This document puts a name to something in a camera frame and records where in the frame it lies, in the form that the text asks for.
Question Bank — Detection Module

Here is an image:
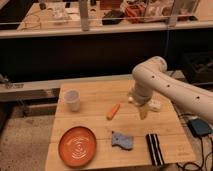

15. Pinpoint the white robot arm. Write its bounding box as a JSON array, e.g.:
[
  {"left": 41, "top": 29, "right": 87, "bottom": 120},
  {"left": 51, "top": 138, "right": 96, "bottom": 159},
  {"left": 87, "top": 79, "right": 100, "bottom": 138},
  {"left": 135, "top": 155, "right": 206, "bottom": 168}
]
[{"left": 131, "top": 56, "right": 213, "bottom": 125}]

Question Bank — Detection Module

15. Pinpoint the white tube bottle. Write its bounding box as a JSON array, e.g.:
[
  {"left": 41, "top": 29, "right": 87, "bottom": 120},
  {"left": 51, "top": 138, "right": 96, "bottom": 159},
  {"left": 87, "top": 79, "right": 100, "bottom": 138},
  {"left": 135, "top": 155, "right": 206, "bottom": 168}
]
[{"left": 128, "top": 95, "right": 162, "bottom": 112}]

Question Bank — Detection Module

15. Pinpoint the orange carrot toy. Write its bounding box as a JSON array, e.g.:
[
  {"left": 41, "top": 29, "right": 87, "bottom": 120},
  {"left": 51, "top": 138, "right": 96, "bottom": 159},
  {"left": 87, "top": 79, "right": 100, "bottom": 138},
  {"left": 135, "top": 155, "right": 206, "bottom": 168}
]
[{"left": 106, "top": 103, "right": 120, "bottom": 120}]

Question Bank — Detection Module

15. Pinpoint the blue sponge cloth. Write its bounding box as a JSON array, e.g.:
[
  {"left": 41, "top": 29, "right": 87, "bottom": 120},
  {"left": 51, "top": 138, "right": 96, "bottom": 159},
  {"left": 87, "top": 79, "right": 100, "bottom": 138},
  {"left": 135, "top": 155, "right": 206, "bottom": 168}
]
[{"left": 111, "top": 132, "right": 134, "bottom": 150}]

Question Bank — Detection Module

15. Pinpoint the black white striped block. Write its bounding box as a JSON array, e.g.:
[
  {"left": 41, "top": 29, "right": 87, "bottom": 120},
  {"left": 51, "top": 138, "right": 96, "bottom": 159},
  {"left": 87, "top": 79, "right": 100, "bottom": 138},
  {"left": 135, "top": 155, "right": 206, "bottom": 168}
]
[{"left": 146, "top": 134, "right": 165, "bottom": 166}]

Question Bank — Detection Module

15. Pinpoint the translucent plastic cup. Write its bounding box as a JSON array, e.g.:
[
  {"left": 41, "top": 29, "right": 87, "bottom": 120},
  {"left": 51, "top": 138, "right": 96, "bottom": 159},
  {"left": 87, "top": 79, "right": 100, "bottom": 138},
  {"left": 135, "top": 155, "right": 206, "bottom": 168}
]
[{"left": 63, "top": 90, "right": 80, "bottom": 112}]

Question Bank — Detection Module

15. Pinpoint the orange round plate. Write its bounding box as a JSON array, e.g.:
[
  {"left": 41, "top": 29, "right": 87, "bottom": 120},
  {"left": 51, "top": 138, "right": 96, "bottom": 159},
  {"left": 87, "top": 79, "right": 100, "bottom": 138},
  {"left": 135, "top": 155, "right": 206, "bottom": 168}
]
[{"left": 58, "top": 126, "right": 97, "bottom": 168}]

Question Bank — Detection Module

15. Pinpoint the orange red tool on bench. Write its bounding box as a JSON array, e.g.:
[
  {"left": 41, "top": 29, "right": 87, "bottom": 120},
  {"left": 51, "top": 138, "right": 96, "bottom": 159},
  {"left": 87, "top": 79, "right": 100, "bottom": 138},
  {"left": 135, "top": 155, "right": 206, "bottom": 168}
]
[{"left": 125, "top": 4, "right": 145, "bottom": 24}]

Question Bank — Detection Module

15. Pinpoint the black object on bench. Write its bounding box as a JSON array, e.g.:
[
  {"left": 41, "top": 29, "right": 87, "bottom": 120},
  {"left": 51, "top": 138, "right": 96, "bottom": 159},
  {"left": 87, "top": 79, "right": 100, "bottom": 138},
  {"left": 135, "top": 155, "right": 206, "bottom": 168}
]
[{"left": 102, "top": 10, "right": 124, "bottom": 25}]

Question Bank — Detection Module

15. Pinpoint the black cable on floor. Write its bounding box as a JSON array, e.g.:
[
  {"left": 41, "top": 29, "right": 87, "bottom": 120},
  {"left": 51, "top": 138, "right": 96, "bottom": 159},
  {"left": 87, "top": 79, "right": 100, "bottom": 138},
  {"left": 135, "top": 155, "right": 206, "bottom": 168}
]
[{"left": 175, "top": 113, "right": 213, "bottom": 171}]

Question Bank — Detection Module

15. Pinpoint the right metal post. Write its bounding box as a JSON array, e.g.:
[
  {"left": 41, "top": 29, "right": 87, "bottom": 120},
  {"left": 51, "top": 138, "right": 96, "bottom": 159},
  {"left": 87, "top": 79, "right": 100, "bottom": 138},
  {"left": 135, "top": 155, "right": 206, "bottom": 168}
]
[{"left": 167, "top": 0, "right": 182, "bottom": 27}]

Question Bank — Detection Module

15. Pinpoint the metal post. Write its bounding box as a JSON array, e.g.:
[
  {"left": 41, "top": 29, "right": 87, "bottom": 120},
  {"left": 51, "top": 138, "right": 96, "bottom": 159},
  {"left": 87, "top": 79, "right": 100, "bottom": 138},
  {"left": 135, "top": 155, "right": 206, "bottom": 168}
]
[
  {"left": 79, "top": 0, "right": 89, "bottom": 31},
  {"left": 167, "top": 0, "right": 182, "bottom": 27}
]

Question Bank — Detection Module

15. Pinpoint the metal rail beam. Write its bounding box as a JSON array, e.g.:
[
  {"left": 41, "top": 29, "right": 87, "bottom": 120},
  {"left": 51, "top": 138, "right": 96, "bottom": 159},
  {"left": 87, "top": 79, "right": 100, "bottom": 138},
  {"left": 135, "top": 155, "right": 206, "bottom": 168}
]
[{"left": 0, "top": 74, "right": 131, "bottom": 102}]

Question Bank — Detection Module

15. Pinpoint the left metal post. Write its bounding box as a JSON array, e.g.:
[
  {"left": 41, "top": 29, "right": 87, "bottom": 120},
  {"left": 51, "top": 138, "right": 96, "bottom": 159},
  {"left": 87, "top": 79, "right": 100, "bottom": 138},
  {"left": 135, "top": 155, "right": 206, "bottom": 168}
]
[{"left": 79, "top": 0, "right": 89, "bottom": 31}]

